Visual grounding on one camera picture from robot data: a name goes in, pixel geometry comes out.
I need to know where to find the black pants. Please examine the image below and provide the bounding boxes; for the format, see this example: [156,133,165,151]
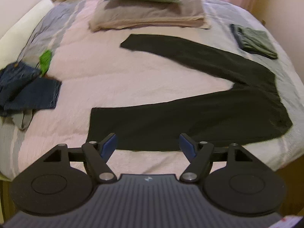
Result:
[87,34,292,151]

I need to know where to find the bright green cloth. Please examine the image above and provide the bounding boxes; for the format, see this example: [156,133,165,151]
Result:
[39,50,53,76]

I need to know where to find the dark blue jeans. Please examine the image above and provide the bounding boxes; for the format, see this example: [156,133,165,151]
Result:
[1,62,62,117]

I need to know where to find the folded green grey clothes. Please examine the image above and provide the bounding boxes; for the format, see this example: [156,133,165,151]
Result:
[229,24,278,60]

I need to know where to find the taupe pillow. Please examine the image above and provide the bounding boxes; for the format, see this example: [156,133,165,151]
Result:
[89,0,211,32]

